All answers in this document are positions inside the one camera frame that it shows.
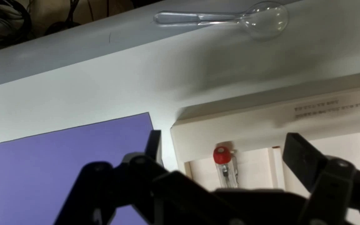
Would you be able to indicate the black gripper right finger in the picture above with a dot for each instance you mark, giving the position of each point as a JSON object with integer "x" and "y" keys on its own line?
{"x": 337, "y": 182}

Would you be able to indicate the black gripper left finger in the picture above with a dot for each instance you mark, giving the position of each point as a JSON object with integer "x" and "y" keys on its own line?
{"x": 105, "y": 187}

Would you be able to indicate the shallow cardboard box tray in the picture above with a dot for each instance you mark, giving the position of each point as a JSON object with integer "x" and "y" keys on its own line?
{"x": 271, "y": 125}

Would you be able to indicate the purple paper sheet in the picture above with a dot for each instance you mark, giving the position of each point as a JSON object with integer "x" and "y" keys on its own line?
{"x": 62, "y": 166}

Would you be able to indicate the clear plastic spoon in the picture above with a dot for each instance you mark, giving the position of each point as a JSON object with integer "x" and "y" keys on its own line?
{"x": 262, "y": 18}

